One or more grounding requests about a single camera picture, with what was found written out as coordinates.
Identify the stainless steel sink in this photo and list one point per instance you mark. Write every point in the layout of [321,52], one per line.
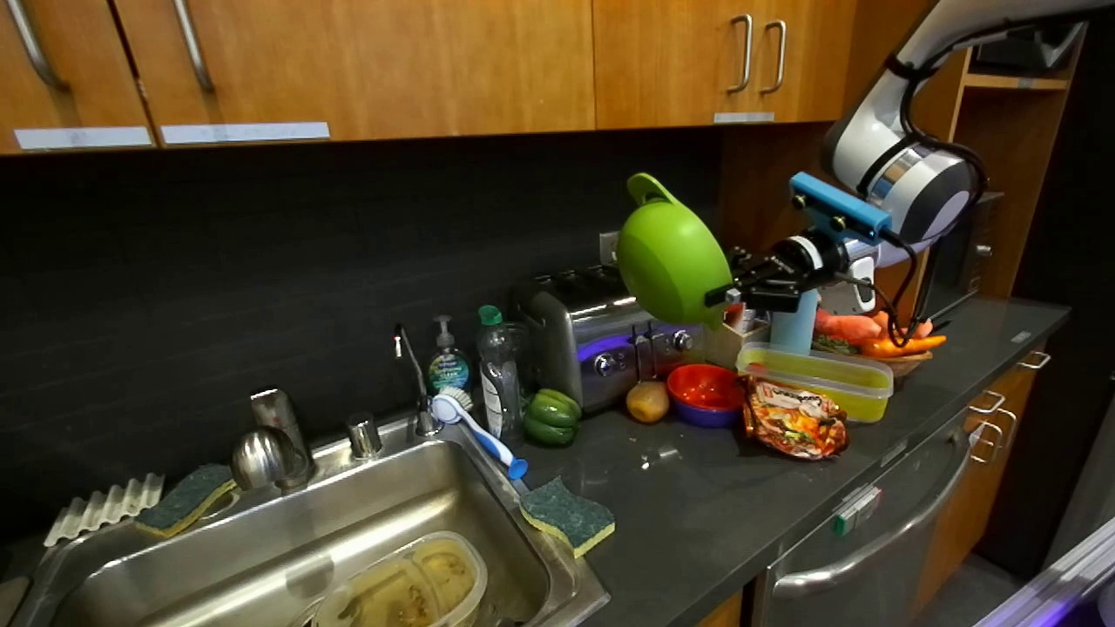
[290,523]

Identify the blue white dish brush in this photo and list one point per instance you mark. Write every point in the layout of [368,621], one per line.
[475,430]

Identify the white dish rack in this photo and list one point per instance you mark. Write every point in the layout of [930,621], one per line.
[105,505]

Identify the clear soap dispenser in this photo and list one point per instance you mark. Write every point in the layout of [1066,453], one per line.
[447,368]

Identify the thin metal faucet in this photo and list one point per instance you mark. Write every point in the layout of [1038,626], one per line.
[412,372]

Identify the green bell pepper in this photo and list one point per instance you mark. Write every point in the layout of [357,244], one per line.
[553,416]

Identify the yellow onion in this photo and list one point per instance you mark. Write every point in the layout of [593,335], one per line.
[650,403]

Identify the wooden cabinet door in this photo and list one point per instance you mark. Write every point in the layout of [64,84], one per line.
[812,47]
[385,64]
[664,57]
[81,72]

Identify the green plastic bowl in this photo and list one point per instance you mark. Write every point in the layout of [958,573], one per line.
[671,263]

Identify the light blue water bottle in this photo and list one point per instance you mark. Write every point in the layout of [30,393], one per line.
[794,330]

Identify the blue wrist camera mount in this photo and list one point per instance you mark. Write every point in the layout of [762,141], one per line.
[837,207]

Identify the orange toy carrot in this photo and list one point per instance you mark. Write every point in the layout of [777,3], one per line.
[909,345]

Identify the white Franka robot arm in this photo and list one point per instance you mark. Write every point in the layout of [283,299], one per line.
[918,177]

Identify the clear plastic container with residue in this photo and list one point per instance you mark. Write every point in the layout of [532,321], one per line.
[405,581]

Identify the yellow container with clear lid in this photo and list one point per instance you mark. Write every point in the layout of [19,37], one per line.
[831,383]

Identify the stainless steel dishwasher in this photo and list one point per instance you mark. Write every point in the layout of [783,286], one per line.
[872,533]

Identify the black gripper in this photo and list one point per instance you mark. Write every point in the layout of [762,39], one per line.
[803,268]

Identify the wall power outlet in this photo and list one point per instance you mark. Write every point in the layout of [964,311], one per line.
[606,244]

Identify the orange instant noodle packet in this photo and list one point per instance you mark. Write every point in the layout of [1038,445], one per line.
[794,421]

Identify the silver countertop oven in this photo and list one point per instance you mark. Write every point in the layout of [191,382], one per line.
[970,273]

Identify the silver black toaster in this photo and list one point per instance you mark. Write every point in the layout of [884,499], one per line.
[577,335]

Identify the white cabinet label strip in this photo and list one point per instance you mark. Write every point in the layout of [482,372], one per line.
[245,133]
[730,116]
[762,116]
[81,137]

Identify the green yellow sponge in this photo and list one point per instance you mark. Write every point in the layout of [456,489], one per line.
[568,515]
[191,495]

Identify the metal cup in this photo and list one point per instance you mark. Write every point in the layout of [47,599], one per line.
[273,448]

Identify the clear bottle with green cap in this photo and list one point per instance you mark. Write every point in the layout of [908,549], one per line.
[500,378]

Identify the red bowl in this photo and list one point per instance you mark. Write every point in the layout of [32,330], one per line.
[702,393]

